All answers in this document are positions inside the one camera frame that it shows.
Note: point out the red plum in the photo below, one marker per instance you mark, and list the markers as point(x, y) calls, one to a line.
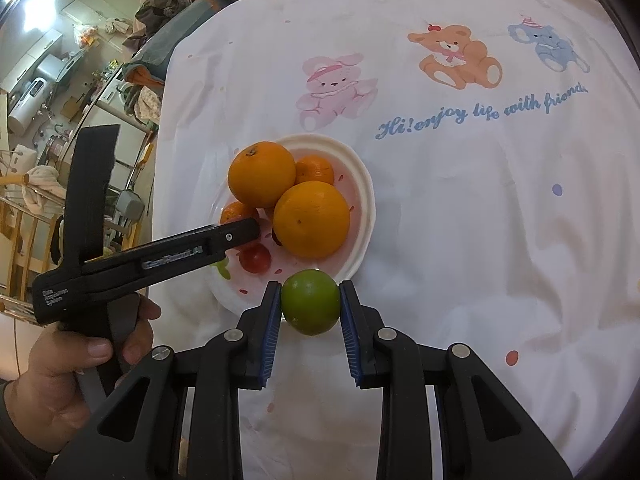
point(255, 257)

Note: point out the white printed blanket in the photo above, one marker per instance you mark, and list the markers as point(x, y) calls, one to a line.
point(475, 210)

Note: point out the yellow wooden chair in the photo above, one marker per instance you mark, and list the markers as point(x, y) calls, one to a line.
point(22, 240)

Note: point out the grey chair seat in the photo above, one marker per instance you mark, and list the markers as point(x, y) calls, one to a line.
point(131, 206)

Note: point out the white water heater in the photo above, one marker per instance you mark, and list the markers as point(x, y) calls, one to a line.
point(27, 105)

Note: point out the round deep orange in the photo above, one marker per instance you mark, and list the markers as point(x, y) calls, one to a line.
point(261, 174)

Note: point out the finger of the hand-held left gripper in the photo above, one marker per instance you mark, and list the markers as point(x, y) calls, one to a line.
point(235, 235)

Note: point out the large yellowish orange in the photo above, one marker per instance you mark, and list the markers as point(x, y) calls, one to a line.
point(311, 219)

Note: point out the person's left hand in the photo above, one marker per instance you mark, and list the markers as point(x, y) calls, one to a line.
point(60, 390)

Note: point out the green lime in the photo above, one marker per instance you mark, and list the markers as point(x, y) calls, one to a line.
point(310, 302)

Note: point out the person's left forearm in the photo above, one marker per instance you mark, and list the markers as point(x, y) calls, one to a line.
point(12, 425)

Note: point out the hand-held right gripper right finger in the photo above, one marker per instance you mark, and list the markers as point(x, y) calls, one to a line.
point(350, 335)

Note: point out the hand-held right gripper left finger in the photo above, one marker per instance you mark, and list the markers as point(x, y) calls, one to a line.
point(267, 335)

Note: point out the camouflage cloth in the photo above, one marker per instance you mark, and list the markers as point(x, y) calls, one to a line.
point(165, 10)

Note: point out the small tangerine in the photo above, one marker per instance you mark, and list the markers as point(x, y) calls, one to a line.
point(235, 212)
point(314, 170)

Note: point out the pink dotted oval plate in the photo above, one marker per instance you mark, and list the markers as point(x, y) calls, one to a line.
point(350, 240)

